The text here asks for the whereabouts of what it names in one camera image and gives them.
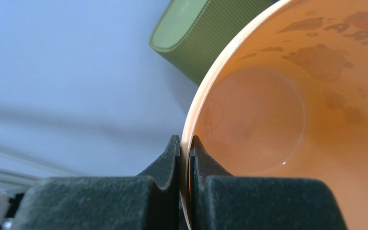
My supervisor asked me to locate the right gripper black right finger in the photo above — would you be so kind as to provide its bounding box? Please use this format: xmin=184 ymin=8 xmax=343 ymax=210
xmin=188 ymin=136 xmax=347 ymax=230

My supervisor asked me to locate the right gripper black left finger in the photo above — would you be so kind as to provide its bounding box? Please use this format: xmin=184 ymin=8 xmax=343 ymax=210
xmin=11 ymin=135 xmax=180 ymax=230

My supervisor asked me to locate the orange bin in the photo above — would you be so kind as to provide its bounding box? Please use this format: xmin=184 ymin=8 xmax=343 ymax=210
xmin=181 ymin=0 xmax=368 ymax=230

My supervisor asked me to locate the olive green mesh bin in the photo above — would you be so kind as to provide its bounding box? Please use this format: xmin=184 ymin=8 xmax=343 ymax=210
xmin=149 ymin=0 xmax=274 ymax=85

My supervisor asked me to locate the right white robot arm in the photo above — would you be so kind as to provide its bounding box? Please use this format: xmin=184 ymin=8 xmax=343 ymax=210
xmin=0 ymin=135 xmax=347 ymax=230

